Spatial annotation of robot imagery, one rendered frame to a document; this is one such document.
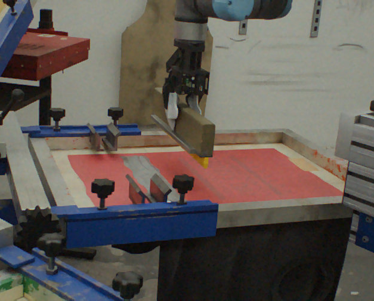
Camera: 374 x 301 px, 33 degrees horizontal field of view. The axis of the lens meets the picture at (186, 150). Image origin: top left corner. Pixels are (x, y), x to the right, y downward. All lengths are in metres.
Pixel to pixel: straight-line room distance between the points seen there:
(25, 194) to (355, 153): 0.62
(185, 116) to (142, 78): 2.08
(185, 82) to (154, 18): 2.08
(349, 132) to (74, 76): 2.42
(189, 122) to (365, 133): 0.40
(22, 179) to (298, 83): 2.91
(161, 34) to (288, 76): 0.88
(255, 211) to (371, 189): 0.24
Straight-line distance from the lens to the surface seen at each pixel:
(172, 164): 1.63
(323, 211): 1.39
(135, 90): 3.50
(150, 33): 3.47
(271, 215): 1.33
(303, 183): 1.60
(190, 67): 1.42
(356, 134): 1.22
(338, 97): 4.15
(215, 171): 1.60
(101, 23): 3.46
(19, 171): 1.29
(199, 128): 1.34
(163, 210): 1.21
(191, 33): 1.40
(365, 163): 1.22
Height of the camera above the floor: 1.47
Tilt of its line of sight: 17 degrees down
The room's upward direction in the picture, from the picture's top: 5 degrees clockwise
